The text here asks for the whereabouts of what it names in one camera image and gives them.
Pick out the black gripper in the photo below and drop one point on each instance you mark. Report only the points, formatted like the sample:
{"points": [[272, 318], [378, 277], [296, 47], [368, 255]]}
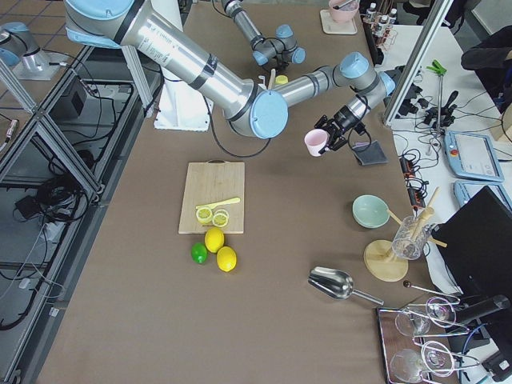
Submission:
{"points": [[344, 116]]}

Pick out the pink cup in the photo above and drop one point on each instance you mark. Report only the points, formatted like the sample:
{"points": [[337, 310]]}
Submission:
{"points": [[315, 140]]}

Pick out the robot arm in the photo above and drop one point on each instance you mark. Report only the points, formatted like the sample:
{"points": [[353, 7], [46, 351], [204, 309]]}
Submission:
{"points": [[250, 110], [275, 52]]}

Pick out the yellow cup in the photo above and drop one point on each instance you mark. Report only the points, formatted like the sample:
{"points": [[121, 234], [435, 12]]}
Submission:
{"points": [[281, 80]]}

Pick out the grey folded cloth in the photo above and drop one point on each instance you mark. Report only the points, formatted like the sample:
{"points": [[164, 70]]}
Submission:
{"points": [[371, 154]]}

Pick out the green bowl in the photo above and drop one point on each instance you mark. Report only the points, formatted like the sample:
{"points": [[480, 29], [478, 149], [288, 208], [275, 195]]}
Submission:
{"points": [[370, 211]]}

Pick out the cream plastic tray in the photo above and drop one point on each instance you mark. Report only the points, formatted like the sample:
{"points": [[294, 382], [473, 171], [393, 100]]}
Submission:
{"points": [[343, 25]]}

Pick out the yellow plastic knife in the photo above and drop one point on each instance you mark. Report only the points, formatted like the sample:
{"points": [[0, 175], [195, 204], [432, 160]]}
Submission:
{"points": [[213, 205]]}

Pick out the pink bowl with ice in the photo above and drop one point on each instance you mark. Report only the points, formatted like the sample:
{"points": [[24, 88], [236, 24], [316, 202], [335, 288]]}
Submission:
{"points": [[343, 11]]}

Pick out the reacher grabber stick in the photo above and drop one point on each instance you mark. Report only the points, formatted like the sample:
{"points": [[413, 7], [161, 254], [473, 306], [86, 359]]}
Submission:
{"points": [[440, 71]]}

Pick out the wooden cutting board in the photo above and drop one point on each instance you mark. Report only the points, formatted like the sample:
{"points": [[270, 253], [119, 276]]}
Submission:
{"points": [[209, 182]]}

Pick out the glass mug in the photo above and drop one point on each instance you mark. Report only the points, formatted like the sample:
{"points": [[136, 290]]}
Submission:
{"points": [[410, 239]]}

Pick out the wooden mug tree stand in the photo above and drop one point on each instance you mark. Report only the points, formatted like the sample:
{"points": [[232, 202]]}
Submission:
{"points": [[379, 257]]}

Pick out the blue teach pendant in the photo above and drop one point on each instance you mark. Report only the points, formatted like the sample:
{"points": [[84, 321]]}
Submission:
{"points": [[472, 156], [464, 190]]}

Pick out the lemon slice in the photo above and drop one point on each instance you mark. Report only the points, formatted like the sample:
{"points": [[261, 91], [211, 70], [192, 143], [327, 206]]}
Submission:
{"points": [[204, 215], [220, 218]]}

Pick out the metal scoop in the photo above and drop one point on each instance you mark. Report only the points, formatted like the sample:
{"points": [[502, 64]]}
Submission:
{"points": [[338, 284]]}

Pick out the yellow lemon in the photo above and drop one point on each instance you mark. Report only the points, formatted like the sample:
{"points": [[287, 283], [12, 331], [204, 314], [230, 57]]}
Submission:
{"points": [[214, 239], [226, 259]]}

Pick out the seated person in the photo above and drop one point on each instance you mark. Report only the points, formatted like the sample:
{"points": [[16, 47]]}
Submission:
{"points": [[491, 61]]}

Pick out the green lime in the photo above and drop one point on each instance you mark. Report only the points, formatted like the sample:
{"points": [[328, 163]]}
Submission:
{"points": [[199, 253]]}

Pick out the black monitor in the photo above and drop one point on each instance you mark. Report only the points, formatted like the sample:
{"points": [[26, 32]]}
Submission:
{"points": [[478, 252]]}

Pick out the wine glass rack tray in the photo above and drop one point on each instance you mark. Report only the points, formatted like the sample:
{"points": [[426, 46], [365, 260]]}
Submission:
{"points": [[414, 341]]}

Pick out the white wire cup holder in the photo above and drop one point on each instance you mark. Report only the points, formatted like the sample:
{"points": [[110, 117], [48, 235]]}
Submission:
{"points": [[267, 82]]}

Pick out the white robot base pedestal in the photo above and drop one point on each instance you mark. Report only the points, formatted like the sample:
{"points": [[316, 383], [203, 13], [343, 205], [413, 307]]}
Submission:
{"points": [[180, 106]]}

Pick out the aluminium frame post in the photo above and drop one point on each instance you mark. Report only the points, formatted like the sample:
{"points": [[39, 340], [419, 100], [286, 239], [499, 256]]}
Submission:
{"points": [[425, 38]]}

